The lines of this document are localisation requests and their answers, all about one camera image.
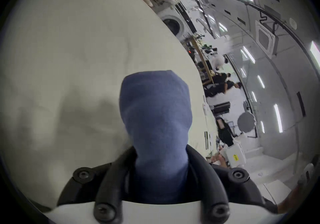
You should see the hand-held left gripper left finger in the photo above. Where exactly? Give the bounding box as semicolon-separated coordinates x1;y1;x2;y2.
57;147;137;221

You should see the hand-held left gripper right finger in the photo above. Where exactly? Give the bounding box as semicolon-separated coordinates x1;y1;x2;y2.
186;145;278;221

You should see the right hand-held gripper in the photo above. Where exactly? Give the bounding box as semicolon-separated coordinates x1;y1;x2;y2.
223;140;247;169

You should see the dark blue garment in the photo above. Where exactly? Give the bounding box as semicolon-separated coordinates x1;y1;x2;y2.
119;70;201;204

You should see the person's right hand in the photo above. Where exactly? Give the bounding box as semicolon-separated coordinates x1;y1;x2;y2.
210;154;228;167

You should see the round grey studio lamp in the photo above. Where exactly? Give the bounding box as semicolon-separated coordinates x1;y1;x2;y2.
237;112;257;134

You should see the group of people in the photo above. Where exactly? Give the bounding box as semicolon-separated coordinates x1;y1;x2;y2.
203;54;242;98

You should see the wooden table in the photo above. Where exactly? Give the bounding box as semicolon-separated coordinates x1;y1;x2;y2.
184;35;216;84

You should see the bed with beige sheet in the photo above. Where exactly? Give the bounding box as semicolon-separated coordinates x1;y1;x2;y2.
0;0;218;214

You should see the white washing machine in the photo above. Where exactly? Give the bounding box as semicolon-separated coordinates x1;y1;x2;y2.
158;3;192;41

